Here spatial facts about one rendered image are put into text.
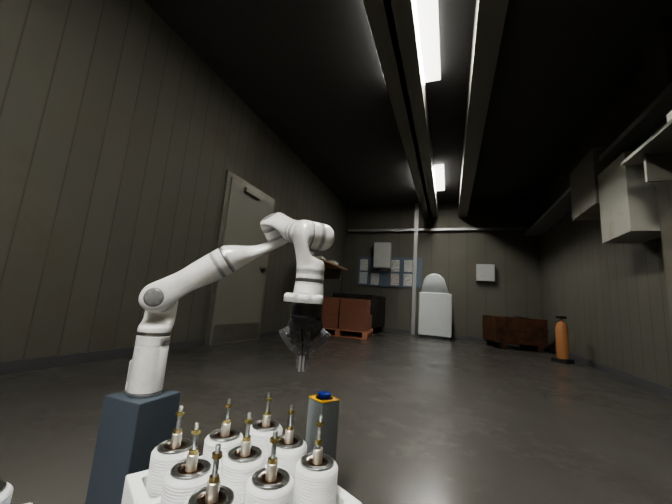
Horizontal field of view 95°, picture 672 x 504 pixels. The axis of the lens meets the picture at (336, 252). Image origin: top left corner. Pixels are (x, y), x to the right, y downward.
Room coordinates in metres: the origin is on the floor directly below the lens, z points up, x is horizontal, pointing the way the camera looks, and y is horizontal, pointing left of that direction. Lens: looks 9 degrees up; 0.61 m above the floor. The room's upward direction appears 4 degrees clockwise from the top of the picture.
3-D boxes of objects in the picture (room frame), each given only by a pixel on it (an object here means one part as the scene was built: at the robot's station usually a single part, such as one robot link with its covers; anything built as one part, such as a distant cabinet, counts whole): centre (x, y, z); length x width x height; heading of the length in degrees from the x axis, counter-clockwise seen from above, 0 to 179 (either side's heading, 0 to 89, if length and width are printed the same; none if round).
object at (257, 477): (0.68, 0.10, 0.25); 0.08 x 0.08 x 0.01
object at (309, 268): (0.76, 0.07, 0.73); 0.09 x 0.07 x 0.15; 120
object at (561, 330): (4.55, -3.34, 0.32); 0.29 x 0.28 x 0.65; 159
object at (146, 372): (0.98, 0.54, 0.39); 0.09 x 0.09 x 0.17; 69
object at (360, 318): (6.11, -0.23, 0.35); 1.15 x 0.82 x 0.70; 69
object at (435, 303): (6.93, -2.31, 0.70); 0.71 x 0.60 x 1.39; 69
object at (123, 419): (0.98, 0.54, 0.15); 0.14 x 0.14 x 0.30; 69
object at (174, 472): (0.70, 0.26, 0.25); 0.08 x 0.08 x 0.01
